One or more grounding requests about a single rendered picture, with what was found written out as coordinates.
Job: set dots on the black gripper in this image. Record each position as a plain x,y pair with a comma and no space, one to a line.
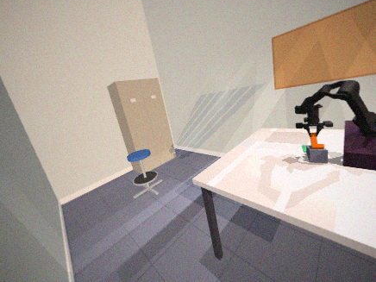
314,120

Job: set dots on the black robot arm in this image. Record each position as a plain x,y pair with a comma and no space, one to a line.
349,91

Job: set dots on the orange block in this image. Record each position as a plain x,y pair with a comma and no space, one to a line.
313,142

